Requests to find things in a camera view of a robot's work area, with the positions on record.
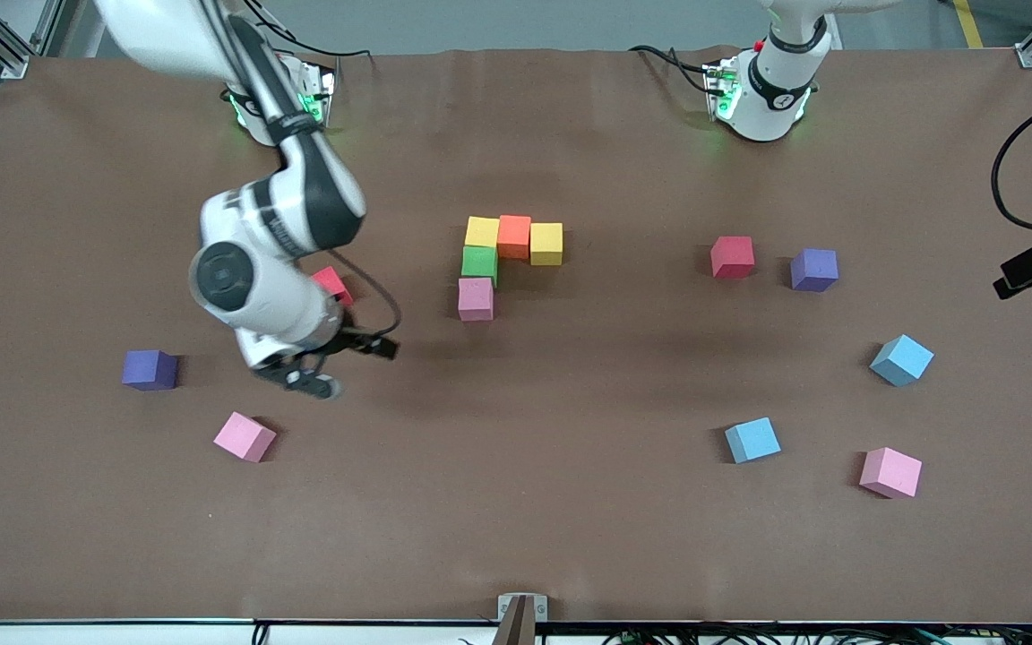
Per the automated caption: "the pink foam cube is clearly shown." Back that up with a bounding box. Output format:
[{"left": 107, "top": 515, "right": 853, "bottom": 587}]
[
  {"left": 858, "top": 446, "right": 924, "bottom": 500},
  {"left": 457, "top": 277, "right": 496, "bottom": 323},
  {"left": 213, "top": 411, "right": 278, "bottom": 464}
]

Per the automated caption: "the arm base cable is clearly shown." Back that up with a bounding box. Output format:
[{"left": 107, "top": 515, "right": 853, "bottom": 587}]
[
  {"left": 628, "top": 43, "right": 716, "bottom": 92},
  {"left": 247, "top": 9, "right": 375, "bottom": 60}
]

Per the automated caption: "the light blue foam cube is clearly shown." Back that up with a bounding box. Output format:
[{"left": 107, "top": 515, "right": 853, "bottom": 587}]
[
  {"left": 724, "top": 417, "right": 783, "bottom": 465},
  {"left": 869, "top": 333, "right": 935, "bottom": 388}
]

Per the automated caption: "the rose red foam cube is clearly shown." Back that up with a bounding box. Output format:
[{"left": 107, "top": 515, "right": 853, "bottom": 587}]
[{"left": 709, "top": 236, "right": 756, "bottom": 280}]

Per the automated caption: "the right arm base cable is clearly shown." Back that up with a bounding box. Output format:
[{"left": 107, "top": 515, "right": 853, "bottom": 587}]
[{"left": 247, "top": 9, "right": 375, "bottom": 60}]

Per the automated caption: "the green foam cube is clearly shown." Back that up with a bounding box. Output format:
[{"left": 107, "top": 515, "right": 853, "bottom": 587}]
[{"left": 460, "top": 245, "right": 500, "bottom": 288}]

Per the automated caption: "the left arm base cable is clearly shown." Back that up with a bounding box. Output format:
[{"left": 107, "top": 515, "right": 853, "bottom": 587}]
[{"left": 628, "top": 43, "right": 716, "bottom": 92}]

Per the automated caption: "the brown table mat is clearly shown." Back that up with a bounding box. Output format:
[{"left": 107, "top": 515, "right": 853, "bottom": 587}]
[{"left": 0, "top": 45, "right": 1032, "bottom": 625}]

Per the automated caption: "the orange foam cube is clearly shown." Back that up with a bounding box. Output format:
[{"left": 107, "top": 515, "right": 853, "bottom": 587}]
[{"left": 497, "top": 214, "right": 533, "bottom": 261}]

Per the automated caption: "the dark purple foam cube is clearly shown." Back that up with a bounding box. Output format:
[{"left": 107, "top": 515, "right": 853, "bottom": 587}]
[{"left": 121, "top": 349, "right": 179, "bottom": 392}]

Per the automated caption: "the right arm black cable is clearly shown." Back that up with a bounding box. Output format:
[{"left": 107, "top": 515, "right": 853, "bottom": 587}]
[{"left": 202, "top": 0, "right": 403, "bottom": 341}]

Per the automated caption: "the metal table edge bracket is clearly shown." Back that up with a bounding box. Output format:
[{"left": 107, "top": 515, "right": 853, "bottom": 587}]
[{"left": 497, "top": 592, "right": 549, "bottom": 645}]

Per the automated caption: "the violet foam cube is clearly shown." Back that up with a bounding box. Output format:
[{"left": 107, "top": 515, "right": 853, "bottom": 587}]
[{"left": 789, "top": 247, "right": 839, "bottom": 294}]

